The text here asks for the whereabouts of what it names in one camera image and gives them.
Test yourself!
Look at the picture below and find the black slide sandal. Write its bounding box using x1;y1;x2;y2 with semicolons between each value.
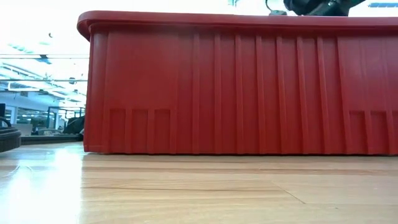
0;126;22;153

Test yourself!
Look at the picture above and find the red plastic bin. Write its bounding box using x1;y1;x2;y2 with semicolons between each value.
76;10;398;156

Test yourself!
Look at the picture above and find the black bag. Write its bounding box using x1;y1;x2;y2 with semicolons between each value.
63;116;85;135

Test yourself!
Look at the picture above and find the beige box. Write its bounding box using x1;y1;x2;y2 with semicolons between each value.
11;123;34;137

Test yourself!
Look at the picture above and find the black cable with connector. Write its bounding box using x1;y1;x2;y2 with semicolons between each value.
265;0;289;16

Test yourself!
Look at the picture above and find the black aluminium frame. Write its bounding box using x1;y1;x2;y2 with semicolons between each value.
21;133;85;146

